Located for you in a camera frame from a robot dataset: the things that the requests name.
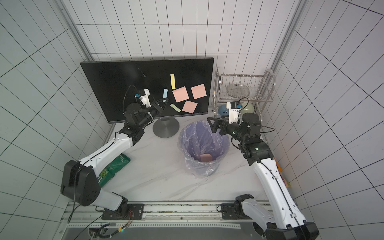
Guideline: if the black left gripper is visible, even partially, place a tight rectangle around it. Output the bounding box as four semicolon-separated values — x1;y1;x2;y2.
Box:
138;98;170;128

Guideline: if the blue sticky strip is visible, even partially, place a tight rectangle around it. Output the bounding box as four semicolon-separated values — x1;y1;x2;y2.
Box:
163;89;168;99

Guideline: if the green sticky strip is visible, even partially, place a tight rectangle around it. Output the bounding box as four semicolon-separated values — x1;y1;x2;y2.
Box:
170;104;181;113

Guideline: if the curled pink sticky note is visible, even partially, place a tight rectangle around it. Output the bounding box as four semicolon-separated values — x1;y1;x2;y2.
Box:
173;87;189;103

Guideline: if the yellow sticky strip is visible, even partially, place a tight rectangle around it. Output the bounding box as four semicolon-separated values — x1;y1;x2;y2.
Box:
170;74;176;90

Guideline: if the small pink sticky note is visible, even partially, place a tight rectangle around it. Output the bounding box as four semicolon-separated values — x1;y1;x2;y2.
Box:
200;154;213;162

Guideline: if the large pink sticky note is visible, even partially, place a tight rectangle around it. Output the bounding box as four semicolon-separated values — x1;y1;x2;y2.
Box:
191;84;207;100

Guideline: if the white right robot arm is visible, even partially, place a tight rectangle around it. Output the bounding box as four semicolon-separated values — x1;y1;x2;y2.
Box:
207;113;320;240

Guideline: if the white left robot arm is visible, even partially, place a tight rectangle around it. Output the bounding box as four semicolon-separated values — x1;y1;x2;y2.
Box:
61;98;168;216

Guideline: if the black computer monitor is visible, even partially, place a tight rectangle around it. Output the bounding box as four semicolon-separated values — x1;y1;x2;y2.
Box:
81;58;215;123

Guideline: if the blue bowl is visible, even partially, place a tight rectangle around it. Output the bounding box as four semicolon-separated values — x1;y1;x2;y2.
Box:
218;105;229;118

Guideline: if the trash bin with plastic liner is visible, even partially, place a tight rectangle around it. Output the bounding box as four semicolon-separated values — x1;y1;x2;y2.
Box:
178;120;230;178

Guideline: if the green bowl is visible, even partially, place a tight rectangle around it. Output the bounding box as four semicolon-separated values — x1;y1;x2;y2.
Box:
240;102;255;114

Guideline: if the metal dish rack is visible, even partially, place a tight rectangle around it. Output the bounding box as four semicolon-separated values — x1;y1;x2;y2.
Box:
212;69;276;121

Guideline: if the orange snack bag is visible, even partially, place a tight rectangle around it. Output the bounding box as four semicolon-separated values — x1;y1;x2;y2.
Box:
276;162;283;173

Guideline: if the pink candy bag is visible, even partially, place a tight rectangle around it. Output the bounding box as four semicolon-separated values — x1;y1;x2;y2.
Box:
281;175;291;189

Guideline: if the green snack bag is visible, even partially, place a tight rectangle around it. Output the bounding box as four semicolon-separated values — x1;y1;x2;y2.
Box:
97;154;131;188

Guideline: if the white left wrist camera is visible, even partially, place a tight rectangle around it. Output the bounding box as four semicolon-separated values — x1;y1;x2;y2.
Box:
135;89;152;108

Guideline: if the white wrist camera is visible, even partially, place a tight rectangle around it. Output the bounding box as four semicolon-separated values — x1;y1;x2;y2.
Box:
226;102;242;124
135;89;152;108

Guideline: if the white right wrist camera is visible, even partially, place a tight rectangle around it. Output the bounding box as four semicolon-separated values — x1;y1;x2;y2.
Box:
226;102;242;124

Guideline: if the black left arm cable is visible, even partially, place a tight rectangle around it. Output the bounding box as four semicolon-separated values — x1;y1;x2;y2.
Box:
122;84;139;112

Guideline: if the metal mounting rail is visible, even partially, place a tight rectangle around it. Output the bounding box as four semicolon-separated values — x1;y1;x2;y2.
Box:
55;200;304;240

